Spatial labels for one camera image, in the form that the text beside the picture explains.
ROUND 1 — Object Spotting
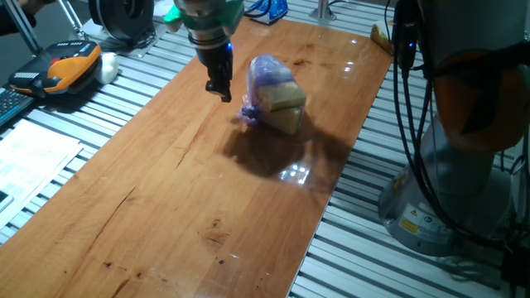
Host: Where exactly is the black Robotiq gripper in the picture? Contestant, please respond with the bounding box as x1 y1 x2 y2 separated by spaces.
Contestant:
194 39 235 103

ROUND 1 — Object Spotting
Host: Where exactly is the translucent purple bag with sponges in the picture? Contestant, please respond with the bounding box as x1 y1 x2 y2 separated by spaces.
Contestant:
236 53 308 137

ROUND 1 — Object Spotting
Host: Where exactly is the glossy wooden board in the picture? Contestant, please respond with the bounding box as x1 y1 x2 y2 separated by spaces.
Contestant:
0 17 393 298

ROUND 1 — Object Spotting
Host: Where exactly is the white rounded lump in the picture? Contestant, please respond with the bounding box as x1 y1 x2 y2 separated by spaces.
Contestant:
94 51 120 85

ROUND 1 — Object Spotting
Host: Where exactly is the black round spool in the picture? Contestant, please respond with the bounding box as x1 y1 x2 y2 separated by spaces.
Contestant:
88 0 155 42

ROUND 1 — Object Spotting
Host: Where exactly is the orange black teach pendant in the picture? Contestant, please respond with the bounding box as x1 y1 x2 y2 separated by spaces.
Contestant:
7 40 103 99

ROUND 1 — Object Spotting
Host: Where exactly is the white paper sheet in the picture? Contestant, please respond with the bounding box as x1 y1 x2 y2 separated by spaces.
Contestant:
0 118 84 229

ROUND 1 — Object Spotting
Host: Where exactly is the black computer keyboard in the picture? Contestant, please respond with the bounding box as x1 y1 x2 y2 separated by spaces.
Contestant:
0 85 34 127

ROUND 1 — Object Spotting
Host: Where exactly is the white smartphone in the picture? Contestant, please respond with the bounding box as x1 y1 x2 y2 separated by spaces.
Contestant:
0 189 15 213

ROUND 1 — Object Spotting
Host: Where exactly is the aluminium frame beam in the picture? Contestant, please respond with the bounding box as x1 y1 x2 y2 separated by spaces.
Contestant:
308 0 337 22

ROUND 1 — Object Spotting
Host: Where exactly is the grey metal frame bar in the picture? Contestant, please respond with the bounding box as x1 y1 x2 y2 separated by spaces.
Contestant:
57 0 88 41
2 0 42 55

